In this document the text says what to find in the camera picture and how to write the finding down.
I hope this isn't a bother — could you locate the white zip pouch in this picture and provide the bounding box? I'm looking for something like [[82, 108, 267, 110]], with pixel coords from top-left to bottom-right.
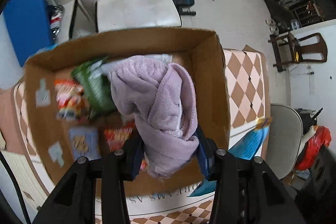
[[100, 53, 173, 76]]

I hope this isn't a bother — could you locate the blue long snack packet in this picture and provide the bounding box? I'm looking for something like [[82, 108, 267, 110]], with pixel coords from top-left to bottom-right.
[[189, 118, 272, 197]]

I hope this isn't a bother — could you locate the green snack packet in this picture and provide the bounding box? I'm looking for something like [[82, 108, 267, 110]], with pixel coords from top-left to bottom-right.
[[71, 57, 117, 119]]

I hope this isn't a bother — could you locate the cardboard box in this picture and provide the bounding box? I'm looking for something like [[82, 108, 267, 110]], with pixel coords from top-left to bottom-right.
[[24, 28, 231, 183]]

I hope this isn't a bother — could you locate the blue foam mat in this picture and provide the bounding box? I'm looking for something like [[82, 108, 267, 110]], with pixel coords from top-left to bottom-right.
[[3, 0, 53, 66]]

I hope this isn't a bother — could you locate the red plastic bag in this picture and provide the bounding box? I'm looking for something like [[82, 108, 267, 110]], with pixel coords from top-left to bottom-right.
[[294, 126, 331, 170]]

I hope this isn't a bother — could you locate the dark wooden chair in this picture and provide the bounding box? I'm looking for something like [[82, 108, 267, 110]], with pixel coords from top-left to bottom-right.
[[268, 32, 328, 73]]

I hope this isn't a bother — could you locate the lilac towel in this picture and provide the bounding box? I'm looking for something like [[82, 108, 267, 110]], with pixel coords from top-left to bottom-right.
[[109, 56, 199, 177]]

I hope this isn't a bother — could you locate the orange red snack packet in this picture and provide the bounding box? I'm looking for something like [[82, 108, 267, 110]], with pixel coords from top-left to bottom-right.
[[54, 80, 88, 121]]

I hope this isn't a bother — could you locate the checkered table mat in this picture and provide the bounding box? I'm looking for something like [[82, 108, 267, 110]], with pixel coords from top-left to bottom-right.
[[1, 50, 270, 223]]

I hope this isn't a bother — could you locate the light blue cartoon packet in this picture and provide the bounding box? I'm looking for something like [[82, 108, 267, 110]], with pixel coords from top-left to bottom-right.
[[69, 126, 101, 160]]

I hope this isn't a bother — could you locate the grey round chair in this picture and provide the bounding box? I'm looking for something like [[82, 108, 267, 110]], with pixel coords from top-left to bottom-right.
[[265, 103, 303, 180]]

